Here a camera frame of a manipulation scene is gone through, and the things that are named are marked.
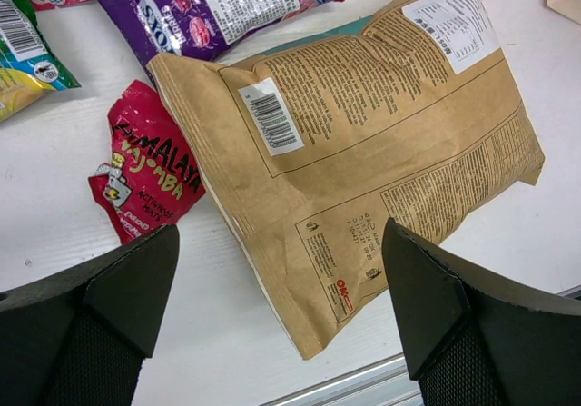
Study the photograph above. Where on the green candy bag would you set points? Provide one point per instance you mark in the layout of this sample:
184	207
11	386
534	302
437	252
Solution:
29	67

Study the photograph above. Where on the aluminium table frame rail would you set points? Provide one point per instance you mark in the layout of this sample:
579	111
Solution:
384	382

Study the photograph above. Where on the small red mints packet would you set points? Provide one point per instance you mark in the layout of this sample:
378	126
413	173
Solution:
152	178

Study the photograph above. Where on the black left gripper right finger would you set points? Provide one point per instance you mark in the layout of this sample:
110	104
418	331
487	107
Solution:
473	337

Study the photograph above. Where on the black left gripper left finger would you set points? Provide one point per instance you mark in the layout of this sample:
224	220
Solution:
80	336

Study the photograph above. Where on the tan kraft chips bag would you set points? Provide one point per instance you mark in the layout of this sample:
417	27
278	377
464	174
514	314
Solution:
309	149

